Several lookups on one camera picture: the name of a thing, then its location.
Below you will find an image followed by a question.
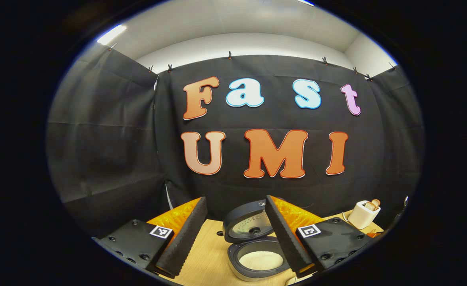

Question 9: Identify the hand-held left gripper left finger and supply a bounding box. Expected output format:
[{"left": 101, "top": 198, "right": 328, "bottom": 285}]
[{"left": 92, "top": 196, "right": 210, "bottom": 279}]

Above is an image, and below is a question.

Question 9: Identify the square ceiling light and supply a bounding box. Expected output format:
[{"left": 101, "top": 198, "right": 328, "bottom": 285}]
[{"left": 96, "top": 24, "right": 127, "bottom": 46}]

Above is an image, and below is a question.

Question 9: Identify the white toaster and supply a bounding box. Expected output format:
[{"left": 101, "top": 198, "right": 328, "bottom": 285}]
[{"left": 347, "top": 200, "right": 380, "bottom": 230}]

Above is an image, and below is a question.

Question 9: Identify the white rice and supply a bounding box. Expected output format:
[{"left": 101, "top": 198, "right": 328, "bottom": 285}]
[{"left": 239, "top": 251, "right": 284, "bottom": 271}]

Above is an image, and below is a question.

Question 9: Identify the dark grey rice cooker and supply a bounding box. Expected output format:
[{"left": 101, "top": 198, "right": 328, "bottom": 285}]
[{"left": 222, "top": 198, "right": 294, "bottom": 283}]

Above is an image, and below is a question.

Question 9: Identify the black backdrop cloth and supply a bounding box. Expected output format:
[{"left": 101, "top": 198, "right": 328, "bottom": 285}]
[{"left": 46, "top": 44, "right": 425, "bottom": 239}]

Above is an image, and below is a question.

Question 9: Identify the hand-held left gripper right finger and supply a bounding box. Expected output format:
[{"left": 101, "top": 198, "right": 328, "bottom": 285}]
[{"left": 264, "top": 194, "right": 374, "bottom": 279}]

